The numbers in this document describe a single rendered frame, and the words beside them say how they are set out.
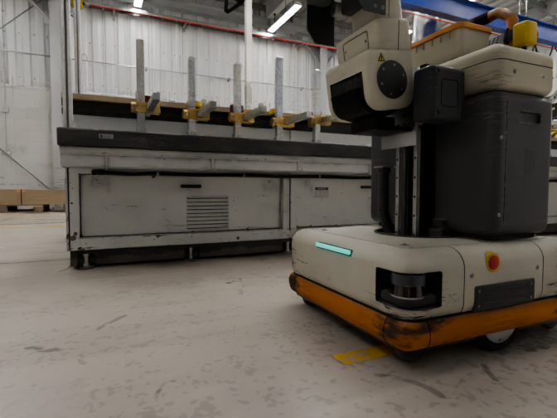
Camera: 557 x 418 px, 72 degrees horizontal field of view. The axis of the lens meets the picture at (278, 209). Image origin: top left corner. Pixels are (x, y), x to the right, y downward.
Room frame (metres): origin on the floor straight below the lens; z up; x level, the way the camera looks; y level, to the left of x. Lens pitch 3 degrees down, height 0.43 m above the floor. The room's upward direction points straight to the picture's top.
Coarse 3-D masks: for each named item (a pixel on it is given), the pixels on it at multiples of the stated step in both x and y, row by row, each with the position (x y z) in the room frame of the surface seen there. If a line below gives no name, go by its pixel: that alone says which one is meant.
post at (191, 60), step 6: (192, 60) 2.02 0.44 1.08; (192, 66) 2.02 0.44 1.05; (192, 72) 2.02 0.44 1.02; (192, 78) 2.02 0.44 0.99; (192, 84) 2.02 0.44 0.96; (192, 90) 2.02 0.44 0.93; (192, 96) 2.02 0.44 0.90; (192, 102) 2.02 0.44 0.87; (192, 108) 2.02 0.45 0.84; (192, 120) 2.02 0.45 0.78; (192, 126) 2.02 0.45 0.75
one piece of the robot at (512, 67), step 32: (448, 64) 1.17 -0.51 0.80; (480, 64) 1.07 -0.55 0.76; (512, 64) 1.04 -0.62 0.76; (544, 64) 1.10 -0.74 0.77; (480, 96) 1.07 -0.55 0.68; (512, 96) 1.05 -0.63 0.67; (544, 96) 1.13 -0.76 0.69; (448, 128) 1.16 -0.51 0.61; (480, 128) 1.06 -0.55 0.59; (512, 128) 1.05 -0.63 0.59; (544, 128) 1.10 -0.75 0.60; (384, 160) 1.43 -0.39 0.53; (416, 160) 1.20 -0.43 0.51; (448, 160) 1.16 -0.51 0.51; (480, 160) 1.06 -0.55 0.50; (512, 160) 1.05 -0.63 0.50; (544, 160) 1.10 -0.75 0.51; (384, 192) 1.33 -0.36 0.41; (416, 192) 1.20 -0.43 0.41; (448, 192) 1.16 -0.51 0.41; (480, 192) 1.06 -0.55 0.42; (512, 192) 1.05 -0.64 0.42; (544, 192) 1.11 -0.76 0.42; (384, 224) 1.34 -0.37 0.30; (416, 224) 1.20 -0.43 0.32; (448, 224) 1.15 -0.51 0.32; (480, 224) 1.06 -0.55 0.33; (512, 224) 1.05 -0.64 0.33; (544, 224) 1.11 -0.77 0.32
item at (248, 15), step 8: (248, 0) 3.17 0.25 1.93; (248, 8) 3.17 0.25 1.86; (248, 16) 3.17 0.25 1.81; (248, 24) 3.17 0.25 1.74; (248, 32) 3.17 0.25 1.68; (248, 40) 3.17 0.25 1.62; (248, 48) 3.17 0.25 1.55; (248, 56) 3.17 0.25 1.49; (248, 64) 3.17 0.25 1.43; (248, 72) 3.17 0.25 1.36; (248, 80) 3.17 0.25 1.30; (248, 88) 3.17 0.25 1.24; (248, 96) 3.17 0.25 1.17; (248, 104) 3.17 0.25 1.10
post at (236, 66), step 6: (234, 66) 2.13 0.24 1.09; (240, 66) 2.13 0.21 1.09; (234, 72) 2.13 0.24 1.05; (240, 72) 2.13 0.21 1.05; (234, 78) 2.13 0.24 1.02; (240, 78) 2.13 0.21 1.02; (234, 84) 2.13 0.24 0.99; (240, 84) 2.13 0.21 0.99; (234, 90) 2.13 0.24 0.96; (240, 90) 2.13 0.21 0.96; (234, 96) 2.13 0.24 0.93; (240, 96) 2.13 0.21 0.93; (234, 102) 2.13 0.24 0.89; (240, 102) 2.13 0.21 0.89; (234, 108) 2.13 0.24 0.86; (240, 108) 2.13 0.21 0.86; (234, 126) 2.13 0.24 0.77; (240, 126) 2.13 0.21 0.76; (234, 132) 2.14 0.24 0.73; (240, 132) 2.13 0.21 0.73
